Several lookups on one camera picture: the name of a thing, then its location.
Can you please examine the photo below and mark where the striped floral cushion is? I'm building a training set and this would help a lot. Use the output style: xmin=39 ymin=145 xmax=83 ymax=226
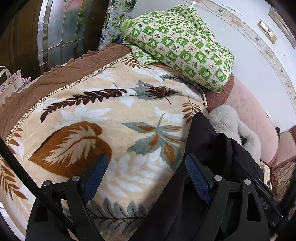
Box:
xmin=269 ymin=162 xmax=296 ymax=202

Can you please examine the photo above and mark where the green checked quilt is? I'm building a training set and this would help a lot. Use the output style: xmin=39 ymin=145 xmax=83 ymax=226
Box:
xmin=120 ymin=5 xmax=234 ymax=93

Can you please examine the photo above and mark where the black cable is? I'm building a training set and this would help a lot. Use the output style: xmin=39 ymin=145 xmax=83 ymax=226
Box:
xmin=0 ymin=137 xmax=78 ymax=235

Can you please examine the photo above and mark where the black coat with fur collar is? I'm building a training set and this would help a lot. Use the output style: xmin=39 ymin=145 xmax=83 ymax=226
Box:
xmin=132 ymin=104 xmax=266 ymax=241

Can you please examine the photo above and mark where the white paper bag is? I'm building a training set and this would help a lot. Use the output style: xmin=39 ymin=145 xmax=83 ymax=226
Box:
xmin=0 ymin=66 xmax=32 ymax=98

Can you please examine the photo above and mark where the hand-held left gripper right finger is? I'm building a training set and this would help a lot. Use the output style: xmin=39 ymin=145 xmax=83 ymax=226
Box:
xmin=185 ymin=153 xmax=270 ymax=241

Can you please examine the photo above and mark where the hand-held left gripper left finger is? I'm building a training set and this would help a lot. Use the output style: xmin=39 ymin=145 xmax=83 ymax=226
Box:
xmin=25 ymin=153 xmax=109 ymax=241

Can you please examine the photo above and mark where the brown quilted bed cover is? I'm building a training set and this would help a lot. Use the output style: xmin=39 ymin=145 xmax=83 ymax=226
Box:
xmin=0 ymin=44 xmax=132 ymax=139

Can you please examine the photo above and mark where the leaf print fleece blanket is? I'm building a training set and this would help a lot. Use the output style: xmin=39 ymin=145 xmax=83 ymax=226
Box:
xmin=0 ymin=52 xmax=208 ymax=241

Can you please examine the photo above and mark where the framed wall picture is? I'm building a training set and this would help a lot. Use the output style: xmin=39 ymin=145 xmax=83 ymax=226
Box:
xmin=268 ymin=6 xmax=296 ymax=48

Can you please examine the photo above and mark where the leaded glass door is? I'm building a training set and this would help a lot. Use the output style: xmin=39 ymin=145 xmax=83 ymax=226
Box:
xmin=37 ymin=0 xmax=109 ymax=67

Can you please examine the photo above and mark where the pink quilted sofa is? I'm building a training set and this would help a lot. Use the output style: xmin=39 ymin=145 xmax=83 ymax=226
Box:
xmin=205 ymin=74 xmax=296 ymax=167

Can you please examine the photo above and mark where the floral printed panel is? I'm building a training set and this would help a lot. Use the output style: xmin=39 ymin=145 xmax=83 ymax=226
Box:
xmin=99 ymin=0 xmax=133 ymax=50

